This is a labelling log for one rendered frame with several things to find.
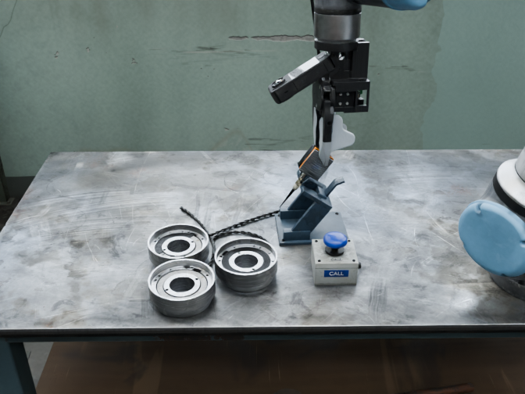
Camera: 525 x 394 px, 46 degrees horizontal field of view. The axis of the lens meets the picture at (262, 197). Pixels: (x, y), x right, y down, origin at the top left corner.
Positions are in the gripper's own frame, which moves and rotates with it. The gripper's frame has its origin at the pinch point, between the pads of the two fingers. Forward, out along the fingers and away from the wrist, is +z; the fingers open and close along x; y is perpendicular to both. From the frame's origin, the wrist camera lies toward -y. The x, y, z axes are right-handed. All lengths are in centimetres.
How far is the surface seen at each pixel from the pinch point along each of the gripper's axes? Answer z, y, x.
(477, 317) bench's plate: 18.1, 19.6, -25.9
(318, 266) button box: 13.4, -3.2, -15.2
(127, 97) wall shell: 31, -45, 158
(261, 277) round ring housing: 14.4, -12.6, -15.6
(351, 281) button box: 16.3, 2.4, -15.6
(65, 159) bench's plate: 12, -51, 38
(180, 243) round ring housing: 14.1, -25.3, -2.7
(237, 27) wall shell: 3, 1, 150
